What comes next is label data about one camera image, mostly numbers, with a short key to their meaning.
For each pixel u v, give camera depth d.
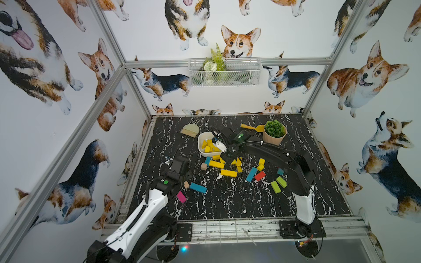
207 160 0.96
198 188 0.86
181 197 0.84
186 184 0.87
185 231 0.74
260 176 0.90
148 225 0.48
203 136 1.01
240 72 0.92
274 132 0.98
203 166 0.93
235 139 0.64
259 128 1.15
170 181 0.58
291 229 0.73
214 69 0.82
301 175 0.49
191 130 1.13
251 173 0.93
